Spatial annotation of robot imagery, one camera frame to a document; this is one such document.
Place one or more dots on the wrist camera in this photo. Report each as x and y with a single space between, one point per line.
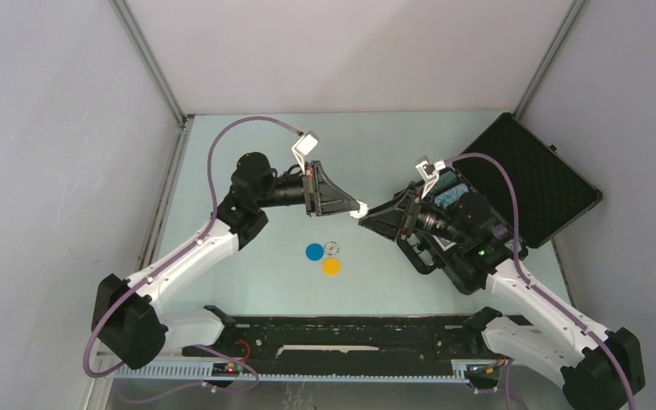
302 148
429 171

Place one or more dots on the blue card deck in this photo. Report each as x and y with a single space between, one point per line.
443 243

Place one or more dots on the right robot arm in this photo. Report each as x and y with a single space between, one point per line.
595 367

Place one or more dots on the black poker case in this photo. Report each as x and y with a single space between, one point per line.
540 196

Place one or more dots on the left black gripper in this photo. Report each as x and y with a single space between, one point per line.
318 190

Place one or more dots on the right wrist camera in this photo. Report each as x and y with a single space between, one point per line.
429 171

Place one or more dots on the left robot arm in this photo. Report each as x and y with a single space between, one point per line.
129 315

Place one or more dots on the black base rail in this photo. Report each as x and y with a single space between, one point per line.
354 346

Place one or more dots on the purple chip row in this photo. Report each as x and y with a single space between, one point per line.
500 232

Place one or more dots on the yellow disc chip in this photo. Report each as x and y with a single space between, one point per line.
331 266

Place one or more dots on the blue chip row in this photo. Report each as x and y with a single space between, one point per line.
451 195

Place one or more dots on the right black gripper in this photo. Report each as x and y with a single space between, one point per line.
400 220

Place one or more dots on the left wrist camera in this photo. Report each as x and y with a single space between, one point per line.
302 148

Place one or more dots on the blue disc chip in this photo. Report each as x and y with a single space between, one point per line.
315 252

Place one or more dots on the white poker chip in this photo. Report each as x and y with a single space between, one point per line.
331 248
360 212

